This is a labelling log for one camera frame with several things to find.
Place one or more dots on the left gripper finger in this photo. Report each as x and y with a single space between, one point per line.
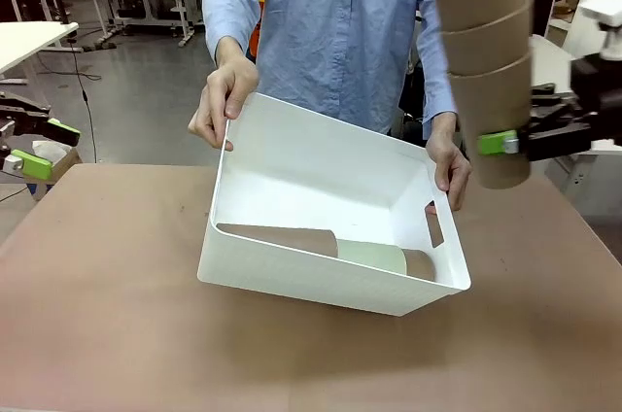
34 166
63 132

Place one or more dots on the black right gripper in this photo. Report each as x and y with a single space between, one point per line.
600 91

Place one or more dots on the tall pale green cup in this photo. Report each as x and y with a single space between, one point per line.
369 254

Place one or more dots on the white plastic basket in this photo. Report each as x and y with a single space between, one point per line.
301 169

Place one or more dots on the person's left forearm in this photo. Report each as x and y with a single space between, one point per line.
439 81

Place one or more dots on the person's right forearm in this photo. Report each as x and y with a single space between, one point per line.
228 18

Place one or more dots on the person's left hand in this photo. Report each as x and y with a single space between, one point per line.
454 169

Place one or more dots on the person's right hand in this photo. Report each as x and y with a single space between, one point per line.
223 96

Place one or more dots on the brown cardboard box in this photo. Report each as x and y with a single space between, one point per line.
65 161

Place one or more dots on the person in blue shirt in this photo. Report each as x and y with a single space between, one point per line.
340 18

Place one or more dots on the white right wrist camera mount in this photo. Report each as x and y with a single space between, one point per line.
602 9

